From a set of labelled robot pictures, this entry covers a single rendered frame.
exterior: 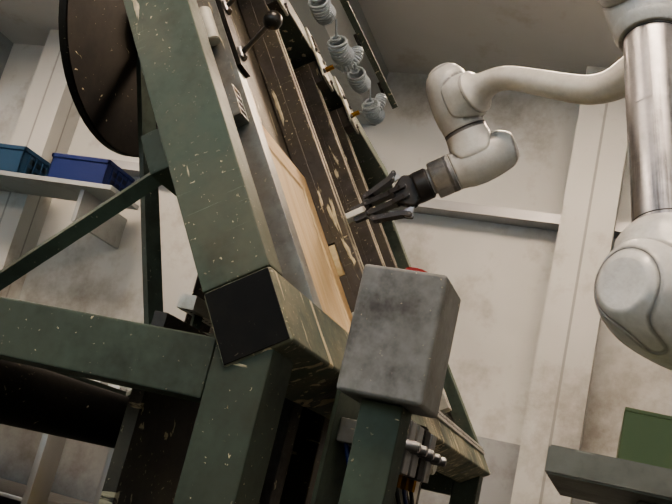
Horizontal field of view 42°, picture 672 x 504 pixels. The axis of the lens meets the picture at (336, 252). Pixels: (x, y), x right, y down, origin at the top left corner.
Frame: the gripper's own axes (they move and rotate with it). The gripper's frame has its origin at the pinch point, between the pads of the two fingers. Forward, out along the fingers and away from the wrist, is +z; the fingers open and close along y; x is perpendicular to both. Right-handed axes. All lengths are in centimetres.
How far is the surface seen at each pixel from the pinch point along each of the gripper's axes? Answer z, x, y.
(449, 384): 7, -136, -15
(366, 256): 5.2, -34.4, 3.3
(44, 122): 230, -292, 305
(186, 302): 51, -13, 2
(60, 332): 37, 76, -35
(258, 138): 4, 51, -2
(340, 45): -10, -26, 64
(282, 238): 6, 51, -23
